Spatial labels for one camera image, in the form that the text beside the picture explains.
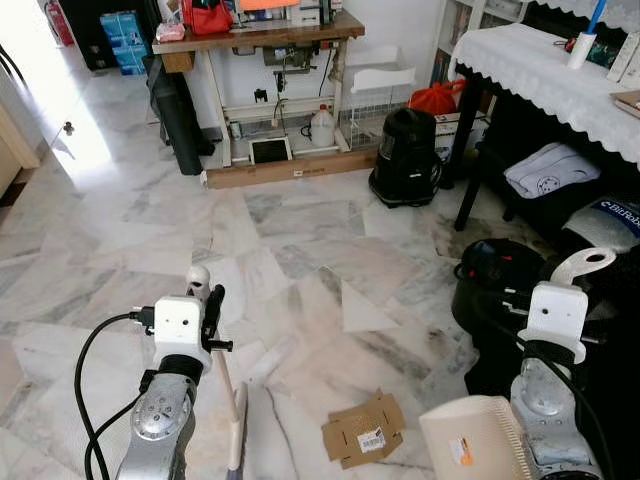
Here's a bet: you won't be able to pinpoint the white framed tablet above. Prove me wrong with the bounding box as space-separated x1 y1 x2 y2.
247 136 294 165

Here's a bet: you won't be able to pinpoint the white wire basket rack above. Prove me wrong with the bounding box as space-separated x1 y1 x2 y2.
338 42 418 151

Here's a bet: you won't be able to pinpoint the light wooden cabinet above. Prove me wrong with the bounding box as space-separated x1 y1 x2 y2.
0 100 43 198

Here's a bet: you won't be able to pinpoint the flat brown cardboard piece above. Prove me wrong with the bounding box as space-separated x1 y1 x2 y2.
321 391 407 470

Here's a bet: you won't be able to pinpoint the wooden broom with white cap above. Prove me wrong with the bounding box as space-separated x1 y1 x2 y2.
187 265 249 480

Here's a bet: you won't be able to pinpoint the black chair under table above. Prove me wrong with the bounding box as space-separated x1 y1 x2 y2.
455 140 611 236

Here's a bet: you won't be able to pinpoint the tall black canister vacuum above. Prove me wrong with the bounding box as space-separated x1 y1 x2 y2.
369 107 445 209

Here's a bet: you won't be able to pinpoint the red plastic bag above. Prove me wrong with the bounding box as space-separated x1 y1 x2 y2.
408 79 468 117

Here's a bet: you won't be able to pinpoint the blue bottle pack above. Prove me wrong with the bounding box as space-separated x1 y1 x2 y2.
99 11 151 77

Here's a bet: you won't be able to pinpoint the white folded cushion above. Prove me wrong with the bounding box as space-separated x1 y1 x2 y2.
504 141 602 200

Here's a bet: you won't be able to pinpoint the pink pouch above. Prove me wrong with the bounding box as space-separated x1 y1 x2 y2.
155 21 187 44

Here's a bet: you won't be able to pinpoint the white lace tablecloth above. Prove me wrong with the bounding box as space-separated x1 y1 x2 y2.
453 22 640 166

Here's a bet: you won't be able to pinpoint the white upright boxes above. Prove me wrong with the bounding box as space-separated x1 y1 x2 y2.
606 33 640 87

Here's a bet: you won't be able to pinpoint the brown book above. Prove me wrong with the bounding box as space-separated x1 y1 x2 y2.
610 89 640 118

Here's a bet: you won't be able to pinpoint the round black vacuum, red buttons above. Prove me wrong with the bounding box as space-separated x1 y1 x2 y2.
452 237 551 397

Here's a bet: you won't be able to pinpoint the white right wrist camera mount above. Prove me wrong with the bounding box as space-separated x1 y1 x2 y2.
520 282 589 353

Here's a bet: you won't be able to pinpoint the white plastic jug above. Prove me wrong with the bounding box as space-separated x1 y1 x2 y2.
307 104 337 150

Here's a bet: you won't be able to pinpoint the wooden top white workbench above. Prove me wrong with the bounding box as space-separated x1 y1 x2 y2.
152 8 367 171

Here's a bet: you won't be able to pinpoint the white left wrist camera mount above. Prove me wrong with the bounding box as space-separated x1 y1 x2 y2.
152 296 213 363

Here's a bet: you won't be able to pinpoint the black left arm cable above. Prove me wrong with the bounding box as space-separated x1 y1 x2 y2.
74 308 156 480

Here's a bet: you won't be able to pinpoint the cream plastic dustpan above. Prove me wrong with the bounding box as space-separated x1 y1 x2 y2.
418 247 618 480

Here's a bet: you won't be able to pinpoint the red handbag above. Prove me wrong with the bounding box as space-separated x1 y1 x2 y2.
180 0 235 37

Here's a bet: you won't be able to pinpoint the red fire extinguisher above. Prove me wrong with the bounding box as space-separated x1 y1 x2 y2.
43 0 77 49

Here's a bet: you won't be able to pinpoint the black suitcase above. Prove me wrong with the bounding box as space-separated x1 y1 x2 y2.
146 57 215 177

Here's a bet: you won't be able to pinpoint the black table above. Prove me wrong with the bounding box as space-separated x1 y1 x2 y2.
447 70 640 236

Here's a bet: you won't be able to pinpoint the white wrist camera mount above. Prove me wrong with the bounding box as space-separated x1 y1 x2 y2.
520 282 589 353
152 296 213 363

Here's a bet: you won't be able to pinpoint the long brown cardboard box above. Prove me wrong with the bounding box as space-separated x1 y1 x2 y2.
202 149 380 190

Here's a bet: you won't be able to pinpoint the black cabinet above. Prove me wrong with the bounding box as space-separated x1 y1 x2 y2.
62 0 166 73

